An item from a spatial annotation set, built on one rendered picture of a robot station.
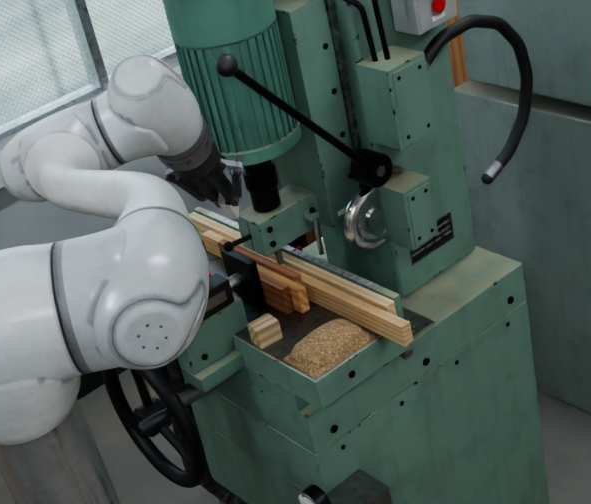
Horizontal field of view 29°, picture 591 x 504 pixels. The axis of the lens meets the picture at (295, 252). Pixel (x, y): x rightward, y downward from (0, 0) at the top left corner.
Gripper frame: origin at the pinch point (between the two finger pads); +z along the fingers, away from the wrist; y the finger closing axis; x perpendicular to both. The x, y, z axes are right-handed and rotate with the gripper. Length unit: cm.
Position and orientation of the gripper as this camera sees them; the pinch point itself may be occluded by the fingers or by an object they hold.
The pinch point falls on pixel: (229, 203)
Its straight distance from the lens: 188.5
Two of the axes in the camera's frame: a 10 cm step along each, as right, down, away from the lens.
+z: 2.6, 3.8, 8.9
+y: 9.7, -0.8, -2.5
